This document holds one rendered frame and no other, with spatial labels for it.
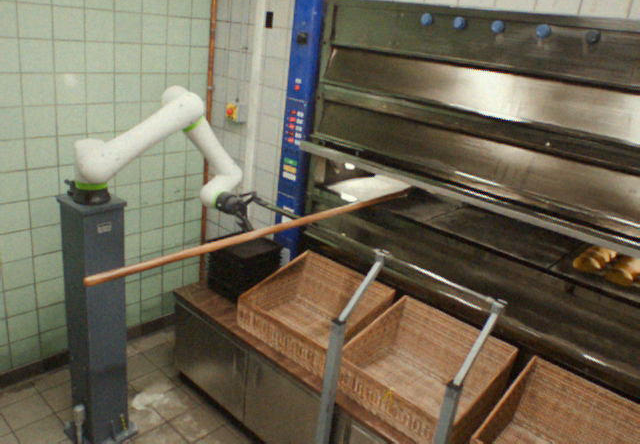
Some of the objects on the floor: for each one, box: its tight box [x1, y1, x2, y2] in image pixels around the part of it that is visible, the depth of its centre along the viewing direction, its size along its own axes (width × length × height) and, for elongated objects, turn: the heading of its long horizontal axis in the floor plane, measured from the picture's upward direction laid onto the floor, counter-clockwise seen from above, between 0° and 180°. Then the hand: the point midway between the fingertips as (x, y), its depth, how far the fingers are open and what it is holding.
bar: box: [256, 200, 507, 444], centre depth 218 cm, size 31×127×118 cm, turn 30°
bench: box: [173, 279, 582, 444], centre depth 232 cm, size 56×242×58 cm, turn 30°
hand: (263, 219), depth 218 cm, fingers open, 13 cm apart
